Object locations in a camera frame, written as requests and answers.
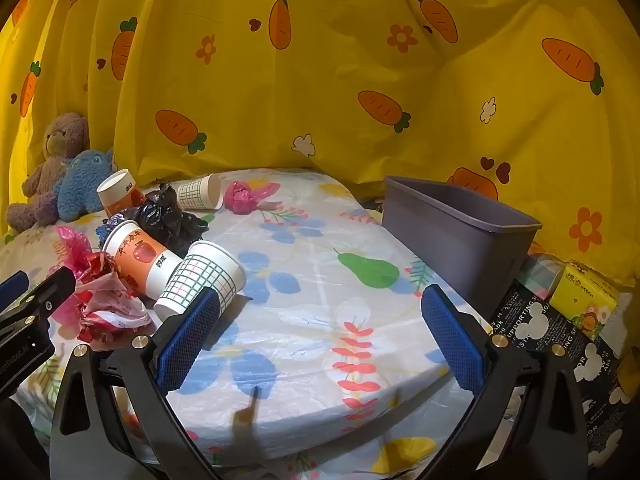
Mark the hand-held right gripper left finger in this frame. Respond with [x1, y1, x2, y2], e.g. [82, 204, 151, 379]
[50, 287, 226, 480]

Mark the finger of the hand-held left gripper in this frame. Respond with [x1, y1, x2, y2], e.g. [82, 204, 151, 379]
[0, 271, 30, 311]
[0, 266, 76, 333]

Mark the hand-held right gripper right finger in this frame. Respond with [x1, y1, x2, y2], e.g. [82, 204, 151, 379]
[420, 284, 588, 480]

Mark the red plastic bag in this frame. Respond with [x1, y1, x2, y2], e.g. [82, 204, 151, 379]
[49, 226, 153, 345]

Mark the white grid paper cup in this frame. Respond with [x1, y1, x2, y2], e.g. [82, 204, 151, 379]
[176, 173, 225, 211]
[154, 240, 247, 321]

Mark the orange paper cup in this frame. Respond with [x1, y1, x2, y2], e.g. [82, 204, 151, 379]
[101, 220, 185, 298]
[96, 169, 146, 213]

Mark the grey plastic bin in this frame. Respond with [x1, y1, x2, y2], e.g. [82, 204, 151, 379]
[381, 175, 543, 313]

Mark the black plastic bag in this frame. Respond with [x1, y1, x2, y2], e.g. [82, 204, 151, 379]
[132, 183, 210, 258]

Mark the pink plastic bag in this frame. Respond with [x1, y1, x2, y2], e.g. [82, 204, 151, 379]
[223, 180, 282, 216]

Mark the black printed bag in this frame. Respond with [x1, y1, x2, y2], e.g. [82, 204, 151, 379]
[487, 280, 640, 466]

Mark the dark crumpled plastic bag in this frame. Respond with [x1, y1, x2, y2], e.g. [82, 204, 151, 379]
[102, 211, 132, 233]

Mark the green patterned packet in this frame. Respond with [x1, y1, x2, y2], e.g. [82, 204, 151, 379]
[520, 254, 568, 298]

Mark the blue plush toy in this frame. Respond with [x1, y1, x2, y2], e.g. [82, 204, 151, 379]
[56, 149, 118, 222]

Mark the floral printed tablecloth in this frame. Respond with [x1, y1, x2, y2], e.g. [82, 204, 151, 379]
[0, 167, 501, 480]

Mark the yellow tissue pack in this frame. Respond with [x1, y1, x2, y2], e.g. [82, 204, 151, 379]
[549, 259, 622, 343]

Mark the brown teddy bear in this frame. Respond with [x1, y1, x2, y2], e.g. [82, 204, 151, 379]
[6, 112, 91, 233]

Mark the yellow carrot print curtain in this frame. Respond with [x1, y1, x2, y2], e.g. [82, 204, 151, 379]
[0, 0, 640, 286]

